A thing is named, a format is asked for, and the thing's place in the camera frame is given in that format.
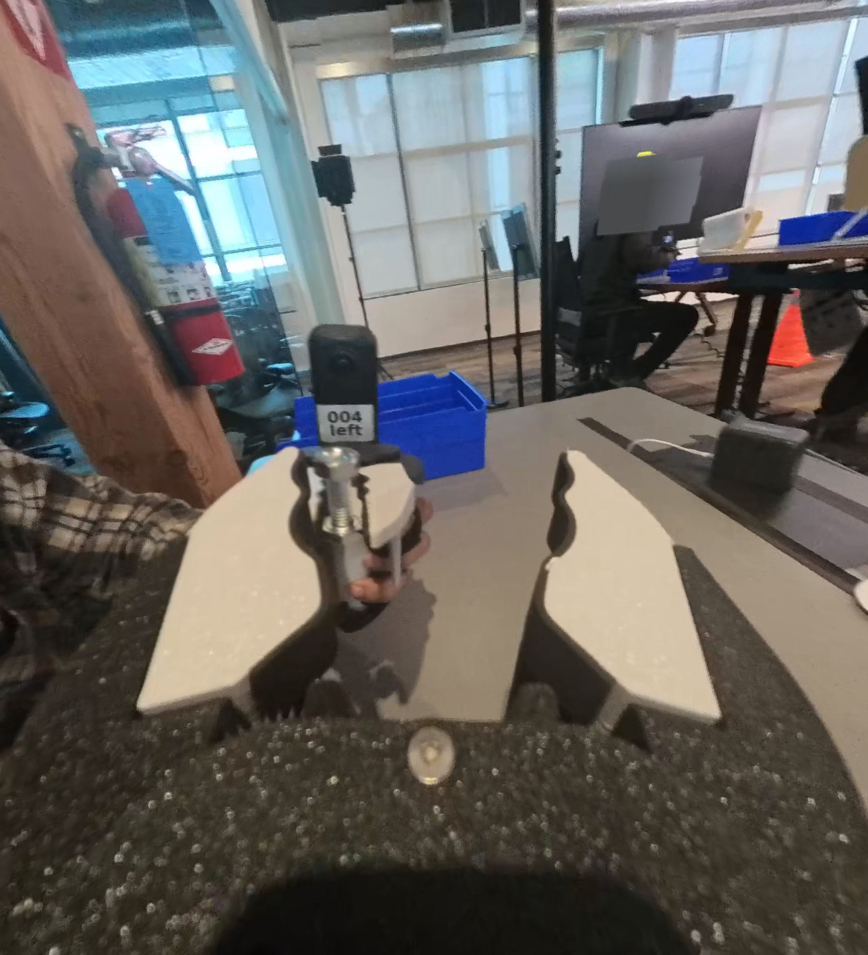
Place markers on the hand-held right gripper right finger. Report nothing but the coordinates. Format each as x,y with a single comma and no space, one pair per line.
628,597

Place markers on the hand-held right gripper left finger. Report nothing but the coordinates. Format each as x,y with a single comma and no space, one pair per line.
240,582

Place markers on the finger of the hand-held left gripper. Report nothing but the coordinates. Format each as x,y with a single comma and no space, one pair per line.
348,567
389,500

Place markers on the silver hex bolt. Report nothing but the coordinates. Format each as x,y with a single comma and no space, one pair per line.
335,477

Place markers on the blue plastic bin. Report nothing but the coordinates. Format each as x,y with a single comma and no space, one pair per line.
434,440

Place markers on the person's left forearm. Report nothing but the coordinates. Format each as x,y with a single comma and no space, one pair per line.
91,515

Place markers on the person's left hand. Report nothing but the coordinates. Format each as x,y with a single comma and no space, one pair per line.
378,582

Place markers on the grey office chair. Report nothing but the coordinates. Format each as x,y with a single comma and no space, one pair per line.
255,403

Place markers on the red fire extinguisher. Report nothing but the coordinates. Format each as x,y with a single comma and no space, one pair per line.
210,343

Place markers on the black device box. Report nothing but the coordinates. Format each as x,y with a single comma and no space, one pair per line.
758,455

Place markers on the black panel stand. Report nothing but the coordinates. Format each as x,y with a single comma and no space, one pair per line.
489,239
520,239

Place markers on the black light stand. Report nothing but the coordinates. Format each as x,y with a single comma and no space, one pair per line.
333,175

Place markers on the blue paper tag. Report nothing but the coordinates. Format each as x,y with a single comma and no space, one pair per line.
165,224

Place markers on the orange traffic cone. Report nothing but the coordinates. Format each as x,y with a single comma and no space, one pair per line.
790,336

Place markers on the wooden office desk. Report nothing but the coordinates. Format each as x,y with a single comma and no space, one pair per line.
777,254

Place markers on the white and yellow bundle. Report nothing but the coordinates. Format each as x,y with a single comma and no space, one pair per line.
728,230

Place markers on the black webcam bar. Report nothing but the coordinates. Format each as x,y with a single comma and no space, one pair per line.
680,108

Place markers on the black rolling display stand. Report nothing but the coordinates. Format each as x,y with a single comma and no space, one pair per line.
725,149

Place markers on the wooden post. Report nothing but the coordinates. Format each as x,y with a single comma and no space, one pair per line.
31,261

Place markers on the red wall sign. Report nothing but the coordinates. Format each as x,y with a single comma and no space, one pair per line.
35,33

